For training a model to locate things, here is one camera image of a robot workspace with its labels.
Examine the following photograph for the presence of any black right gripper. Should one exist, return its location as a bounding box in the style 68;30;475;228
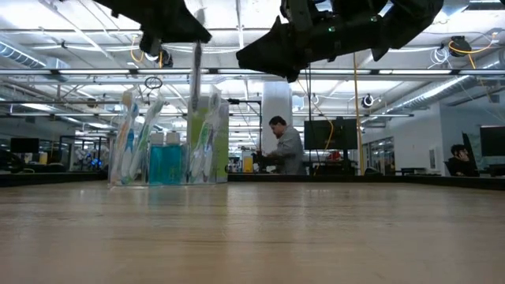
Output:
235;0;391;84

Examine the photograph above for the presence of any white-lidded green wipes canister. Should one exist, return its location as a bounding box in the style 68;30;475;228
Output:
185;95;230;185

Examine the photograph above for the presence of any orange toothbrush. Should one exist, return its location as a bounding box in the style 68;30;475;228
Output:
110;89;138;185

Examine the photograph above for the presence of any long ceiling light rail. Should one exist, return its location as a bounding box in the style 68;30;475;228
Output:
0;68;505;77

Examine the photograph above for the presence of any black desk monitor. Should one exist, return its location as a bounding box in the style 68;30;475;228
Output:
479;125;505;158

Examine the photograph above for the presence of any dark background monitor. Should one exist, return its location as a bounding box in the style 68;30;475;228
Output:
9;137;41;155

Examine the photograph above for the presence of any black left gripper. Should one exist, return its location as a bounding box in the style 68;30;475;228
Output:
113;0;213;57

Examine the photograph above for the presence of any black hanging cable ring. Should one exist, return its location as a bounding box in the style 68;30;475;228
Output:
144;75;164;91

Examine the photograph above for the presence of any silver ventilation duct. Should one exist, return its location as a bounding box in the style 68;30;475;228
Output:
0;40;47;69
388;74;477;114

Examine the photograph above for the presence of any white building column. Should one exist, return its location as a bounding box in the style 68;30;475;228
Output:
261;80;294;151

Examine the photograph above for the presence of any blue toothbrush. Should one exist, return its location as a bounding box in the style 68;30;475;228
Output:
118;102;141;185

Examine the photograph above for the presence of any black background rig frame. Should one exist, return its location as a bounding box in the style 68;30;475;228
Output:
227;98;264;177

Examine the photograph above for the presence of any clear acrylic organiser holder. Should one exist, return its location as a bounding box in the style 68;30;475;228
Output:
107;141;230;187

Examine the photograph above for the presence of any black monitor on stand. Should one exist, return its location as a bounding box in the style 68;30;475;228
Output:
303;118;359;151

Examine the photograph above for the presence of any yellow curved cable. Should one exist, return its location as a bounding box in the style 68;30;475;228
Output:
313;112;335;174

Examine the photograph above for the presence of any person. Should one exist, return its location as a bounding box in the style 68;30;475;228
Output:
258;115;307;177
445;144;481;178

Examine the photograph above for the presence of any black ceiling cable reel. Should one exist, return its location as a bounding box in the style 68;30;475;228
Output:
155;47;175;69
360;92;376;110
448;35;473;58

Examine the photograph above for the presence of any yellow hanging cable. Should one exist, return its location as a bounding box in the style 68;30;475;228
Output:
352;53;364;176

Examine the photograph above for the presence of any small teal mouthwash bottle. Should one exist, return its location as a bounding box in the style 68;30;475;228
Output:
164;131;184;185
148;132;166;185

